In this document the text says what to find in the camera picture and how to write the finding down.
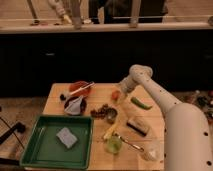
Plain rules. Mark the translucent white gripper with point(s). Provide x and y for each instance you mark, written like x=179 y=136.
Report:
x=120 y=97

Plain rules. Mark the small orange apple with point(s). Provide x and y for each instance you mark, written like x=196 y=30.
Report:
x=115 y=95

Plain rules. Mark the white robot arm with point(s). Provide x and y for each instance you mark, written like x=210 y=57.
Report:
x=187 y=143

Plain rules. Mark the small metal cup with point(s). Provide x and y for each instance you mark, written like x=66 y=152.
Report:
x=111 y=115

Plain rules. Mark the green plastic cup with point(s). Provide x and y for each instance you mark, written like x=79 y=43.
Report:
x=113 y=145

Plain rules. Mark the white paper cup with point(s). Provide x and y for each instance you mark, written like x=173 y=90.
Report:
x=154 y=151

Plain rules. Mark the green chili pepper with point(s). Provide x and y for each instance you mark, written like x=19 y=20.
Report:
x=139 y=104

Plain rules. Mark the bunch of dark grapes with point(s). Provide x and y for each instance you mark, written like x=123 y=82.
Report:
x=101 y=112

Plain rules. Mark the black and tan eraser block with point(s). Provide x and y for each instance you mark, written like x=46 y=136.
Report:
x=138 y=125

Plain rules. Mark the yellow corn cob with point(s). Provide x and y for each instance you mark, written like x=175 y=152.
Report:
x=110 y=131

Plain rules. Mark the gold metal spoon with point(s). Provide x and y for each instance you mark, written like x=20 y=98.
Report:
x=129 y=143

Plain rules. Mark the grey folded cloth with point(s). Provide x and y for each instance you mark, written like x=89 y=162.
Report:
x=74 y=105

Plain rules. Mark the blue sponge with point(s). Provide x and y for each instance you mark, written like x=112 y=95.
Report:
x=67 y=137

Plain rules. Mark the green plastic tray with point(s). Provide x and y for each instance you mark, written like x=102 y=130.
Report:
x=45 y=150

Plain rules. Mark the white handled brush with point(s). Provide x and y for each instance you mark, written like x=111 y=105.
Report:
x=67 y=94

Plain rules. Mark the black clamp handle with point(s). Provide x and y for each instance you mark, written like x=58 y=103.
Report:
x=18 y=127

